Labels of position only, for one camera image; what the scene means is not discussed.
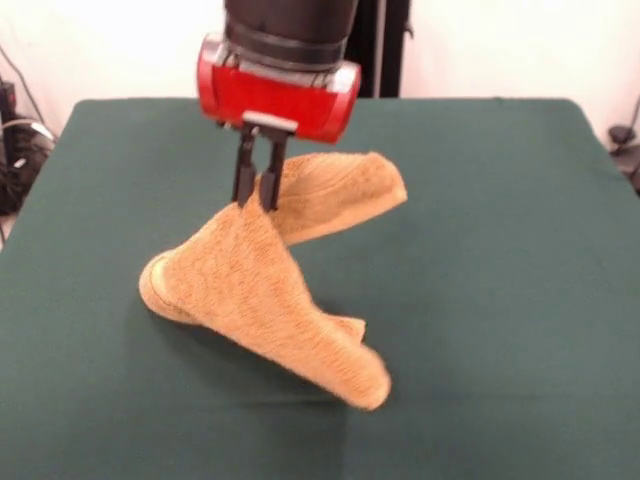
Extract tan terry towel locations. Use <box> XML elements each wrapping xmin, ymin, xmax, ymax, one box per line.
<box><xmin>138</xmin><ymin>149</ymin><xmax>409</xmax><ymax>412</ymax></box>

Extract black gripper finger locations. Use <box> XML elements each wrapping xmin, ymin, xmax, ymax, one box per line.
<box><xmin>258</xmin><ymin>130</ymin><xmax>291</xmax><ymax>214</ymax></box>
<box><xmin>232</xmin><ymin>124</ymin><xmax>261</xmax><ymax>207</ymax></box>

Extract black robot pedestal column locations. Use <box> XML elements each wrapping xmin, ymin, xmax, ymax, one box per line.
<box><xmin>344</xmin><ymin>0</ymin><xmax>415</xmax><ymax>99</ymax></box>

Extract dark green table cloth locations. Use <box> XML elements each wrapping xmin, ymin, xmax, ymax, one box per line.
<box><xmin>0</xmin><ymin>97</ymin><xmax>640</xmax><ymax>480</ymax></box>

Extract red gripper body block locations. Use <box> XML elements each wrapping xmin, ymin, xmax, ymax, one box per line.
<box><xmin>196</xmin><ymin>33</ymin><xmax>362</xmax><ymax>146</ymax></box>

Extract grey tripod base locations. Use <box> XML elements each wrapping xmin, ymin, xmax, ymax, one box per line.
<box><xmin>608</xmin><ymin>124</ymin><xmax>640</xmax><ymax>196</ymax></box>

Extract tangled black cables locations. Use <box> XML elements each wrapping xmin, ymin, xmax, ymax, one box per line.
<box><xmin>0</xmin><ymin>115</ymin><xmax>55</xmax><ymax>217</ymax></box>

